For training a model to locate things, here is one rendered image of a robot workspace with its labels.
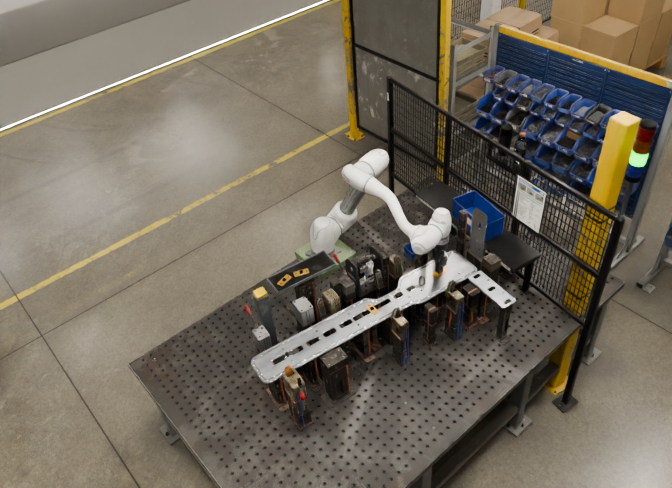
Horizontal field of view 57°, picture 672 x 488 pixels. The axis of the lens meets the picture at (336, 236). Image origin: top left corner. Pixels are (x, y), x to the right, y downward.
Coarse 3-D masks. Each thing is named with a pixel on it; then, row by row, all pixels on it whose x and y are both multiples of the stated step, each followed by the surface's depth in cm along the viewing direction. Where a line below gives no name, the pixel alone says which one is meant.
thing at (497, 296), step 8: (480, 272) 350; (472, 280) 346; (480, 280) 346; (480, 288) 341; (488, 288) 341; (496, 288) 340; (488, 296) 337; (496, 296) 336; (504, 296) 335; (512, 296) 335; (504, 304) 331
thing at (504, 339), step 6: (510, 306) 333; (504, 312) 335; (498, 318) 343; (504, 318) 338; (498, 324) 346; (504, 324) 342; (498, 330) 348; (504, 330) 348; (498, 336) 351; (504, 336) 351; (504, 342) 349
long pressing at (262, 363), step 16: (416, 272) 354; (432, 272) 353; (448, 272) 352; (464, 272) 351; (400, 288) 346; (416, 288) 345; (432, 288) 344; (352, 304) 339; (400, 304) 337; (336, 320) 332; (352, 320) 331; (368, 320) 330; (304, 336) 325; (320, 336) 324; (336, 336) 323; (352, 336) 323; (272, 352) 319; (304, 352) 317; (320, 352) 317; (256, 368) 312; (272, 368) 311
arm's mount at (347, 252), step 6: (306, 246) 413; (336, 246) 412; (342, 246) 412; (300, 252) 409; (342, 252) 408; (348, 252) 407; (354, 252) 407; (300, 258) 409; (342, 258) 403; (342, 264) 403; (330, 270) 397; (336, 270) 402; (324, 276) 396
